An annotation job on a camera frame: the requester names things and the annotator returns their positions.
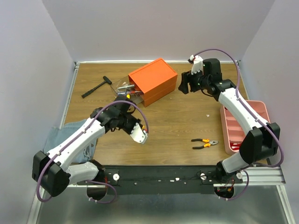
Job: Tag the orange drawer cabinet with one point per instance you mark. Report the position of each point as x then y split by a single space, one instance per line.
155 80

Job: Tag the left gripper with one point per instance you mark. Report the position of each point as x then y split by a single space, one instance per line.
135 121

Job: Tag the black rubber mallet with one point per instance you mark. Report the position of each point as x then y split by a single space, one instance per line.
106 80

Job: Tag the aluminium rail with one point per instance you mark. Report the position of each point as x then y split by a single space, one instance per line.
257 178

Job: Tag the pink compartment tray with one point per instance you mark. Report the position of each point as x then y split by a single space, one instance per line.
232 131

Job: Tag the clear top drawer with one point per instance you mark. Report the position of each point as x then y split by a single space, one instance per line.
136 98

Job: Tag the blue cloth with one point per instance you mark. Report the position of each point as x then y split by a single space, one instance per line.
58 135

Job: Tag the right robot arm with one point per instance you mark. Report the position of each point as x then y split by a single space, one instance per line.
261 136

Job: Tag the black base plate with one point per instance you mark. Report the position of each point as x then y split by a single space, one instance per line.
165 179

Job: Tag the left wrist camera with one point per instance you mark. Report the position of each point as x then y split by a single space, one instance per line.
138 135

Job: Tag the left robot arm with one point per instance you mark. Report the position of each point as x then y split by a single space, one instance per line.
99 123

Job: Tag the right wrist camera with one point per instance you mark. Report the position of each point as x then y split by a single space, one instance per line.
197 63

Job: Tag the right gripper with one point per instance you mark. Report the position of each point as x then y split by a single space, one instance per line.
189 80

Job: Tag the metal T-handle wrench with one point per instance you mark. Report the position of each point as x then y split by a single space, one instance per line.
125 88

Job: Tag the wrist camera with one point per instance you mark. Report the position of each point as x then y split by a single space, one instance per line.
197 63
138 135

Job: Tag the orange handled pliers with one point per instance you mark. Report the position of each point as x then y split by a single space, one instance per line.
207 143

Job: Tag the red white item in tray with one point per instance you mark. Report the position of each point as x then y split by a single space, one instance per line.
235 146

